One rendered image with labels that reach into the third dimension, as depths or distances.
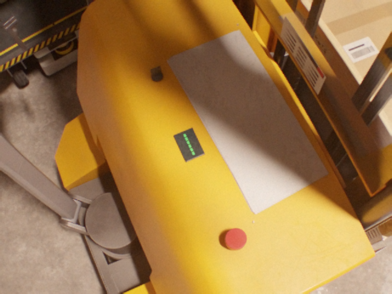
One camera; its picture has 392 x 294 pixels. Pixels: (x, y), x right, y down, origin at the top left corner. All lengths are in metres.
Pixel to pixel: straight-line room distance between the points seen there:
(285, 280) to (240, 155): 0.25
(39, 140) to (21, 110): 0.18
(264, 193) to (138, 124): 0.29
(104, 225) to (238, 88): 0.61
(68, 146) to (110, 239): 0.39
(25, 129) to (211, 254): 1.35
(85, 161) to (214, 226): 0.74
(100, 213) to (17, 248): 0.64
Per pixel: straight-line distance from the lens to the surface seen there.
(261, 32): 1.30
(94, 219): 1.32
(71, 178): 1.49
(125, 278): 1.43
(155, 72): 0.91
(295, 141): 0.88
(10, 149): 0.93
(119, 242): 1.29
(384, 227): 1.33
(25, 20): 1.91
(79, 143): 1.49
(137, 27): 1.01
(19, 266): 1.86
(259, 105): 0.90
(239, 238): 0.78
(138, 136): 0.90
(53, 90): 2.05
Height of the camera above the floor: 1.70
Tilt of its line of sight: 69 degrees down
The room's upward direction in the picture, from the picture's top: 4 degrees counter-clockwise
